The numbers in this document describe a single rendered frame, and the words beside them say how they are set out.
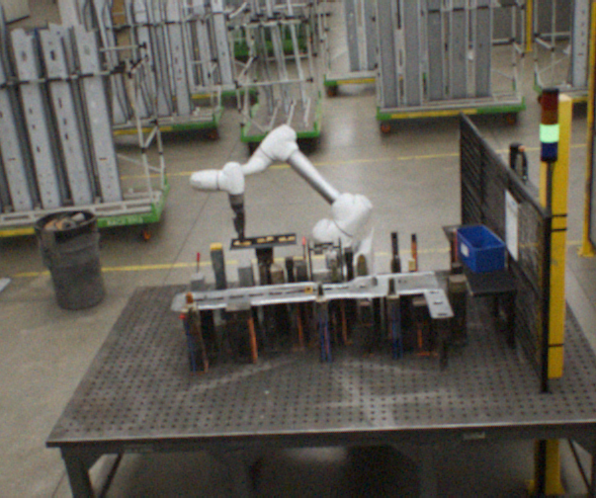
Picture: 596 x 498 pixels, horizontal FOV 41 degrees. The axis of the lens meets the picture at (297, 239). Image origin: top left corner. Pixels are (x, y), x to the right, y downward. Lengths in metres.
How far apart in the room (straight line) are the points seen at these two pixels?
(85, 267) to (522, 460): 3.71
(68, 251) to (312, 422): 3.35
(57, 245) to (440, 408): 3.72
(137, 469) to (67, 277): 2.31
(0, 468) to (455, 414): 2.70
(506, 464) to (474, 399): 0.85
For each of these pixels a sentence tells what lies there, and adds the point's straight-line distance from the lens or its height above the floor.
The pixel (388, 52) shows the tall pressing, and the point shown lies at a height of 1.01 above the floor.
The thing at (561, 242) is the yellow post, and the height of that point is 1.38.
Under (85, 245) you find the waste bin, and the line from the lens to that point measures 6.55.
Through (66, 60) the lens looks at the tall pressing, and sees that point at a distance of 8.12.
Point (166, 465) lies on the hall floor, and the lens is 4.76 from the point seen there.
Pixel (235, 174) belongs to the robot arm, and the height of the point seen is 1.57.
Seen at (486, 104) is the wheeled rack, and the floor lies 0.29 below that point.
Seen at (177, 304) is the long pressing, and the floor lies 1.00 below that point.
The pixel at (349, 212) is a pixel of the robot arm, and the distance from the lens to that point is 4.64.
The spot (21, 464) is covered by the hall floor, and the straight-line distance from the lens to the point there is 5.10.
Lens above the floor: 2.79
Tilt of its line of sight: 22 degrees down
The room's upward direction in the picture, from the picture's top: 6 degrees counter-clockwise
